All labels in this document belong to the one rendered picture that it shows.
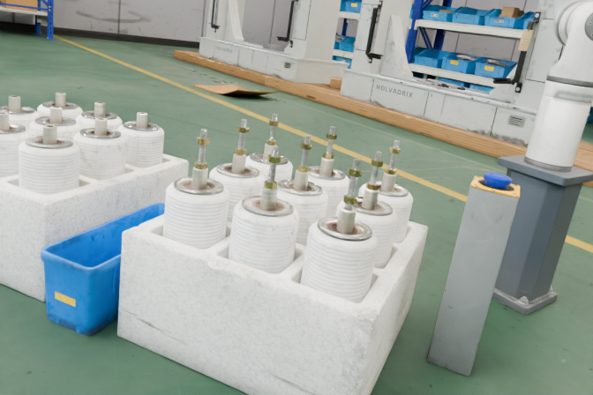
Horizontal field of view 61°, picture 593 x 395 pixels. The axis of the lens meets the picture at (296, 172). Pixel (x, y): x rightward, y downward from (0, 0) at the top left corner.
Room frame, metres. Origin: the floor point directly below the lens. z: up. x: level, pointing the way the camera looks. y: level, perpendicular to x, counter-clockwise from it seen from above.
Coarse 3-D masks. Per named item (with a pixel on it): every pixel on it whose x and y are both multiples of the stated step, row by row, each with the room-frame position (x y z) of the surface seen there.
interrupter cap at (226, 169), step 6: (216, 168) 0.83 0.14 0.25; (222, 168) 0.83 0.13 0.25; (228, 168) 0.84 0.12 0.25; (246, 168) 0.86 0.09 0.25; (252, 168) 0.86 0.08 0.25; (222, 174) 0.81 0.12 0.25; (228, 174) 0.80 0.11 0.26; (234, 174) 0.81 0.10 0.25; (240, 174) 0.82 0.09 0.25; (246, 174) 0.82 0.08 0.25; (252, 174) 0.83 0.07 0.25; (258, 174) 0.83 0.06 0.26
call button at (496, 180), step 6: (486, 174) 0.76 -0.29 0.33; (492, 174) 0.76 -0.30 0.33; (498, 174) 0.77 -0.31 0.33; (486, 180) 0.75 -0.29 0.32; (492, 180) 0.74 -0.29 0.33; (498, 180) 0.74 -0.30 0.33; (504, 180) 0.74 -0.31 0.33; (510, 180) 0.75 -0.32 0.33; (498, 186) 0.74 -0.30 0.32; (504, 186) 0.74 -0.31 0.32
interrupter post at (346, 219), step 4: (340, 208) 0.64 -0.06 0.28; (344, 208) 0.64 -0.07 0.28; (352, 208) 0.65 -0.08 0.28; (340, 212) 0.64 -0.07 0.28; (344, 212) 0.63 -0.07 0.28; (348, 212) 0.63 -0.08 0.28; (352, 212) 0.63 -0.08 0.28; (340, 216) 0.64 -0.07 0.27; (344, 216) 0.63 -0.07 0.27; (348, 216) 0.63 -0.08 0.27; (352, 216) 0.63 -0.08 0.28; (340, 220) 0.64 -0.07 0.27; (344, 220) 0.63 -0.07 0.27; (348, 220) 0.63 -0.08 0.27; (352, 220) 0.63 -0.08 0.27; (340, 224) 0.64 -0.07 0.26; (344, 224) 0.63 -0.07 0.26; (348, 224) 0.63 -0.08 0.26; (352, 224) 0.64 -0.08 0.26; (340, 228) 0.63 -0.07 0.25; (344, 228) 0.63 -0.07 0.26; (348, 228) 0.63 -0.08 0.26; (352, 228) 0.64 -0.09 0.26; (344, 232) 0.63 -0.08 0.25; (348, 232) 0.63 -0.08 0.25
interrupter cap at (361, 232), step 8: (320, 224) 0.64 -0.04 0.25; (328, 224) 0.65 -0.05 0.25; (336, 224) 0.66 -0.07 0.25; (360, 224) 0.66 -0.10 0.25; (328, 232) 0.62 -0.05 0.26; (336, 232) 0.62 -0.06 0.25; (352, 232) 0.64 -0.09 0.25; (360, 232) 0.64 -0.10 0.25; (368, 232) 0.64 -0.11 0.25; (344, 240) 0.61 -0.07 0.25; (352, 240) 0.61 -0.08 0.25; (360, 240) 0.61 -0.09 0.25
